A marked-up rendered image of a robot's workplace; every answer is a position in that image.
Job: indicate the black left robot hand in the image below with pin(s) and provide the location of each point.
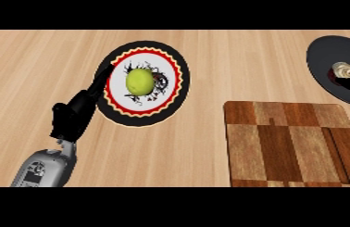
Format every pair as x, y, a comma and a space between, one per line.
73, 115

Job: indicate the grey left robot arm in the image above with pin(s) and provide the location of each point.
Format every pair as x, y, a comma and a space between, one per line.
45, 169

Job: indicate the brown checkered cutting board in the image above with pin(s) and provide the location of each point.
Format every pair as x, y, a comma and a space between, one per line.
290, 144

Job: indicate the dark grey pan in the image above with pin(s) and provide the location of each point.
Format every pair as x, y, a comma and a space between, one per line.
328, 65

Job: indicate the cupcake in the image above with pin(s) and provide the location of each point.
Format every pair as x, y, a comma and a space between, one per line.
340, 73

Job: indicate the green apple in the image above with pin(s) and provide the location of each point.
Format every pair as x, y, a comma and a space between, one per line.
139, 81

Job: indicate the black-rimmed patterned plate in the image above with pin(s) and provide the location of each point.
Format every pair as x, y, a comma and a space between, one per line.
142, 82

